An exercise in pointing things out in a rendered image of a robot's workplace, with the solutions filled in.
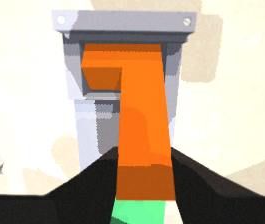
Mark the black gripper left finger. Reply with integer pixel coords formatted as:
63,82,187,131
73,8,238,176
0,146,119,224

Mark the orange l-shaped part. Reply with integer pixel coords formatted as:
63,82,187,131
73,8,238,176
81,44,176,201

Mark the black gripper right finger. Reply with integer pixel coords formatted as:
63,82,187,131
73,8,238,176
171,147,265,224

